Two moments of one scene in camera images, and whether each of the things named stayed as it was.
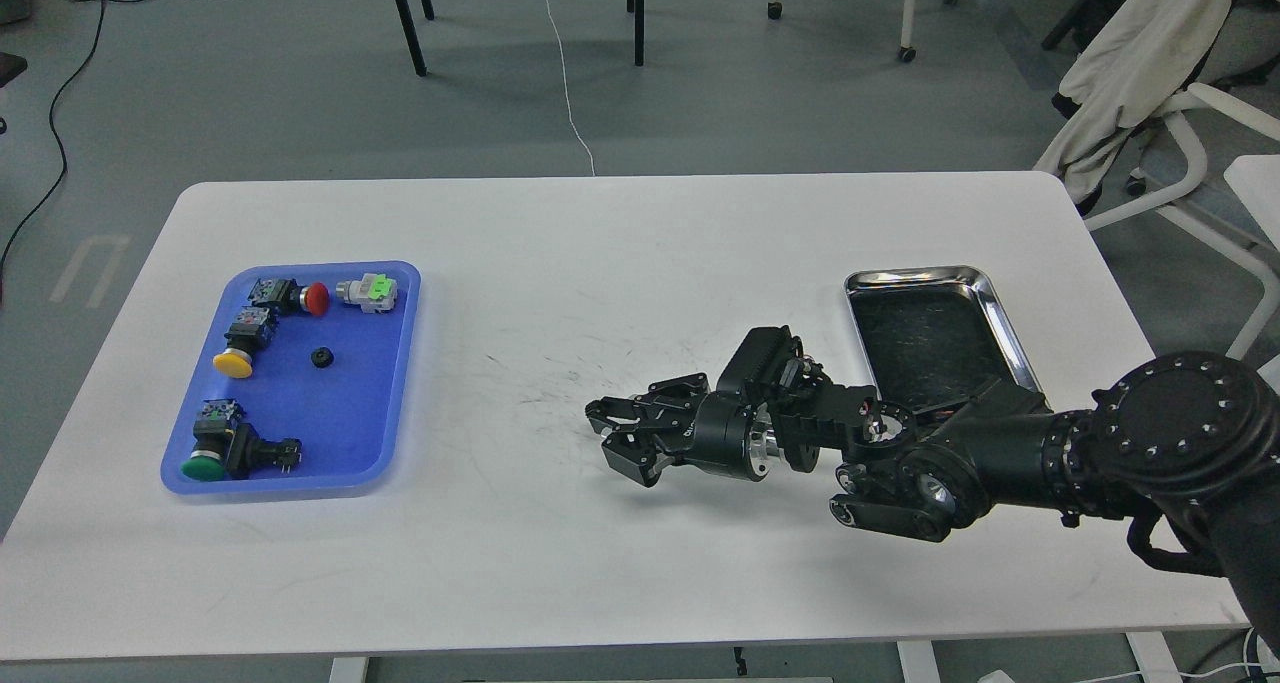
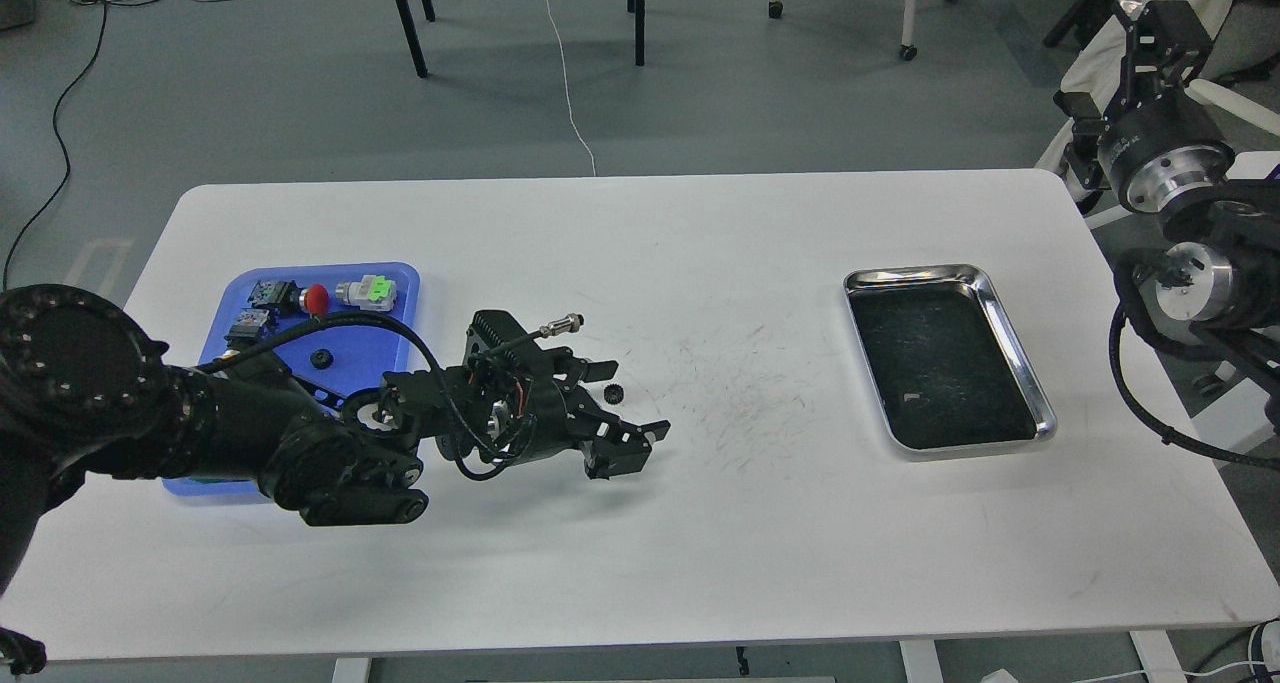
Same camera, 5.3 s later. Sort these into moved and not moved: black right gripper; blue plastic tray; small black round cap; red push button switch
Moved: black right gripper
Not moved: blue plastic tray; red push button switch; small black round cap
